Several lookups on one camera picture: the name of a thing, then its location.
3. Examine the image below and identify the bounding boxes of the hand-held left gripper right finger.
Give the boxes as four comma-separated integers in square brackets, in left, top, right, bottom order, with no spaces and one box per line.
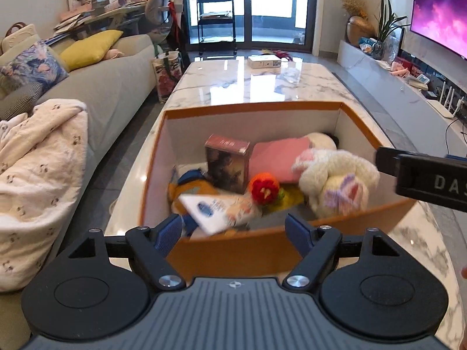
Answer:
[282,213,398,292]

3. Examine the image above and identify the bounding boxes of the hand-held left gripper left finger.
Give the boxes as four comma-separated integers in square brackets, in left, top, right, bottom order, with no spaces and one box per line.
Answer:
[69,213,187,292]

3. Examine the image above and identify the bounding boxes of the dark grey box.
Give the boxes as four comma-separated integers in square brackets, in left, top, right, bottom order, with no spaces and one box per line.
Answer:
[248,204,318,230]

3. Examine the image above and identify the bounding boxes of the yellow lidded jar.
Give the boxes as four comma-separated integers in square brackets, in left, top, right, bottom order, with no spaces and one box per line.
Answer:
[270,184,307,212]

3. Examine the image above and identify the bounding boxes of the white floral cup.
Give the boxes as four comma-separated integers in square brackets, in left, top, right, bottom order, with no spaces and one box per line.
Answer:
[179,193,261,235]

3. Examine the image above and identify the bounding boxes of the brown plush bear sailor outfit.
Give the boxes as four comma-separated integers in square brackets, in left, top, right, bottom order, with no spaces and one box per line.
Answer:
[167,169,219,234]

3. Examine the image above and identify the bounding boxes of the red crochet flower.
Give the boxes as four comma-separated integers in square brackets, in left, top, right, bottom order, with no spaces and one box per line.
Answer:
[248,173,281,205]

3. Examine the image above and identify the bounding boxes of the cream crochet bunny doll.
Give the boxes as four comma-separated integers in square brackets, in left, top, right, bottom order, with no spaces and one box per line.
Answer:
[292,148,381,221]

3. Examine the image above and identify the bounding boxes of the large orange cardboard box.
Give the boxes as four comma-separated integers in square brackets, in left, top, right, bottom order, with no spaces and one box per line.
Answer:
[142,101,418,281]

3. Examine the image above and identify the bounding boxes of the white pink striped plush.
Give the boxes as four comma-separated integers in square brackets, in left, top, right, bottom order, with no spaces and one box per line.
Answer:
[303,131,340,152]

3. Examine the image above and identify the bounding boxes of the pink case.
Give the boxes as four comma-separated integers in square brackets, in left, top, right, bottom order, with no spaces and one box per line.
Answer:
[249,136,314,185]

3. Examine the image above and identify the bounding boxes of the dark red card box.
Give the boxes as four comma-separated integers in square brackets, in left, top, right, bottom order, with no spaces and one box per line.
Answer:
[204,134,252,194]

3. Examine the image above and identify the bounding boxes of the white router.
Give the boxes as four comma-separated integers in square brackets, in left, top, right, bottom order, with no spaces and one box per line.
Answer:
[427,82,466,118]

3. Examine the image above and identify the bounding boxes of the white marble television console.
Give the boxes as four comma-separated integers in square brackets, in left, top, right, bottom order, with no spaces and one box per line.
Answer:
[336,39,467,161]

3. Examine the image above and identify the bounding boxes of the small white display device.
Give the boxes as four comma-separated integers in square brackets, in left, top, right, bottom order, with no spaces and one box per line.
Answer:
[409,74,432,90]

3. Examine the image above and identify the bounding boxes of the gold vase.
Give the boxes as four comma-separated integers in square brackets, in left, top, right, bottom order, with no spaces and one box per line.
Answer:
[346,15,374,47]

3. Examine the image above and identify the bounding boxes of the green potted plant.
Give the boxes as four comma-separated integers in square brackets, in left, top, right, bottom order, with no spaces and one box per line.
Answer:
[372,0,407,61]

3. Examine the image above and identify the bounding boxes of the white panda print blanket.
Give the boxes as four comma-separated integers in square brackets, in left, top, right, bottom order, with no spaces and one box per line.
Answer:
[0,98,89,293]

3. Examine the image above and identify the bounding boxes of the red feather toy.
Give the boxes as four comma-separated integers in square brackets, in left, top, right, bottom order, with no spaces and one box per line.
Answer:
[261,48,294,62]

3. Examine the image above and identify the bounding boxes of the printed shopping bag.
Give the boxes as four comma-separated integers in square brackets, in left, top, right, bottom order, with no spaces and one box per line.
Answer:
[151,51,183,103]

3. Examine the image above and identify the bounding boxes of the flat white box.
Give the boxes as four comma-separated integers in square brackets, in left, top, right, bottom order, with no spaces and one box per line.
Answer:
[247,55,282,69]

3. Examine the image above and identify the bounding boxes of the grey sofa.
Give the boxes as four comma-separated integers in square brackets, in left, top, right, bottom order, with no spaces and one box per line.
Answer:
[0,34,157,350]

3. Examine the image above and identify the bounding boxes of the dried flower bunch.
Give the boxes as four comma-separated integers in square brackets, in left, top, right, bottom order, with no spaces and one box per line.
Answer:
[341,0,369,19]

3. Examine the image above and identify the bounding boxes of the houndstooth cushion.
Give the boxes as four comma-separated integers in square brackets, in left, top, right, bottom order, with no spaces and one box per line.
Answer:
[0,82,46,121]

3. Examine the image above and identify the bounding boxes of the yellow cushion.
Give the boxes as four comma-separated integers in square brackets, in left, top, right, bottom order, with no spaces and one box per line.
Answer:
[59,29,124,71]

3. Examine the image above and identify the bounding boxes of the blue floral cushion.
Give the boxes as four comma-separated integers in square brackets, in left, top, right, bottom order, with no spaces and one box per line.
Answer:
[0,40,70,92]

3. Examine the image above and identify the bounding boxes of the black trolley cart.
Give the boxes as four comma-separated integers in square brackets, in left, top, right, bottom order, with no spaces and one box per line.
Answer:
[196,0,238,57]

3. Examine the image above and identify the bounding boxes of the cluttered study desk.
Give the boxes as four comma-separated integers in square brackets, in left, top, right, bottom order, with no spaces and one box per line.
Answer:
[53,0,161,41]

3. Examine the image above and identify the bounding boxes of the grey desk chair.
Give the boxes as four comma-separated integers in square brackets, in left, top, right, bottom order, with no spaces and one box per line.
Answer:
[144,0,174,44]

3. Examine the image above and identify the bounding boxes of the black cable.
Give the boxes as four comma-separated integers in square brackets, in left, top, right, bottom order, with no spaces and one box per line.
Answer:
[444,117,467,157]

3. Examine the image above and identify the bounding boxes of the wall television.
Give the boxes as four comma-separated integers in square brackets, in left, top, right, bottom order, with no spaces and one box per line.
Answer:
[410,0,467,59]

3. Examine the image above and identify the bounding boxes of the white handbag brown handle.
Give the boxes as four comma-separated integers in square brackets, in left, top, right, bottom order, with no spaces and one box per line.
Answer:
[0,22,39,53]

